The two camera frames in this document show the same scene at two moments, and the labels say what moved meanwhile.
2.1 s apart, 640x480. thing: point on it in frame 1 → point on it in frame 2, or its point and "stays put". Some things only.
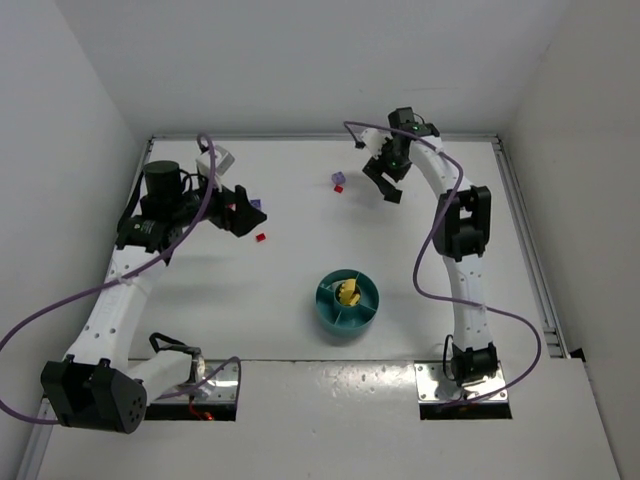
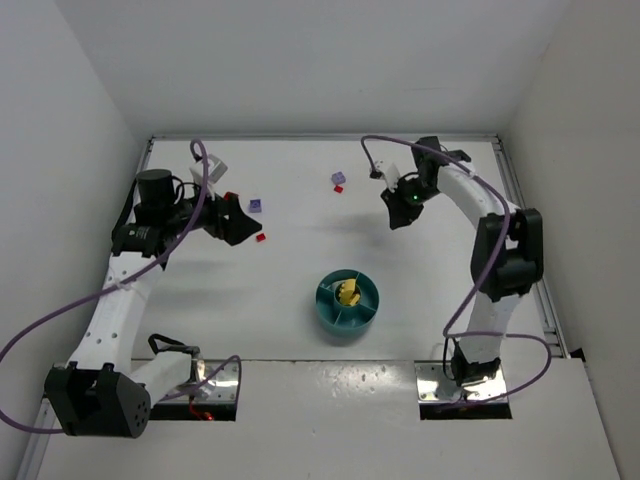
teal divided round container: x=342 y=319 stays put
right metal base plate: x=433 y=386 stays put
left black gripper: x=228 y=211 → x=220 y=216
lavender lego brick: x=338 y=177 stays put
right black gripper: x=383 y=170 → x=401 y=195
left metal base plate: x=221 y=388 stays put
